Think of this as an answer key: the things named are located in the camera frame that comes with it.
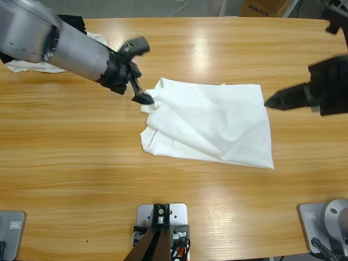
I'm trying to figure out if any folded black t-shirt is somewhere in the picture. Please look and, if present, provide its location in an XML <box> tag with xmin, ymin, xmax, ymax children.
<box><xmin>0</xmin><ymin>15</ymin><xmax>87</xmax><ymax>65</ymax></box>

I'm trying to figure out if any cardboard box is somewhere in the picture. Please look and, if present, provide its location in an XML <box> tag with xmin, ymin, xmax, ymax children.
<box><xmin>238</xmin><ymin>0</ymin><xmax>294</xmax><ymax>17</ymax></box>

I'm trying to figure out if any white metal post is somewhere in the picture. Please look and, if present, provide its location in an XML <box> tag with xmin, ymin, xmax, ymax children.
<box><xmin>219</xmin><ymin>0</ymin><xmax>232</xmax><ymax>16</ymax></box>
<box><xmin>284</xmin><ymin>0</ymin><xmax>302</xmax><ymax>17</ymax></box>

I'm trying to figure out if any folded white t-shirt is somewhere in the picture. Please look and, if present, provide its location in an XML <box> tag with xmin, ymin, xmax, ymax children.
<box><xmin>5</xmin><ymin>32</ymin><xmax>108</xmax><ymax>74</ymax></box>

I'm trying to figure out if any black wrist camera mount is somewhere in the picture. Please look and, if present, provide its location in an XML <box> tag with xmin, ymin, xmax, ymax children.
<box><xmin>119</xmin><ymin>35</ymin><xmax>151</xmax><ymax>57</ymax></box>
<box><xmin>325</xmin><ymin>4</ymin><xmax>348</xmax><ymax>35</ymax></box>

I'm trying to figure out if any orange cable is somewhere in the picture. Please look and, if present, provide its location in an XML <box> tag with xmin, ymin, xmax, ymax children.
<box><xmin>173</xmin><ymin>244</ymin><xmax>191</xmax><ymax>261</ymax></box>

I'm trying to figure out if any white floor cable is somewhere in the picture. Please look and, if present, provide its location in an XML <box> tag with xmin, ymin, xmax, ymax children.
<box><xmin>167</xmin><ymin>0</ymin><xmax>191</xmax><ymax>17</ymax></box>

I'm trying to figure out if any white t-shirt with black logo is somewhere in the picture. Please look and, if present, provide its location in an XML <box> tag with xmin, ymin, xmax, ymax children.
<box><xmin>140</xmin><ymin>77</ymin><xmax>275</xmax><ymax>171</ymax></box>

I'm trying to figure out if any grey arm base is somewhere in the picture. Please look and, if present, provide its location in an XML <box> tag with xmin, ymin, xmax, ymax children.
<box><xmin>297</xmin><ymin>199</ymin><xmax>348</xmax><ymax>255</ymax></box>
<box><xmin>0</xmin><ymin>210</ymin><xmax>27</xmax><ymax>261</ymax></box>

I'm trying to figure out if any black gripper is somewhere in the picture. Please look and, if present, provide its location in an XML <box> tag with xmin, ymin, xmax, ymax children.
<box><xmin>264</xmin><ymin>55</ymin><xmax>348</xmax><ymax>117</ymax></box>
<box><xmin>97</xmin><ymin>51</ymin><xmax>155</xmax><ymax>106</ymax></box>

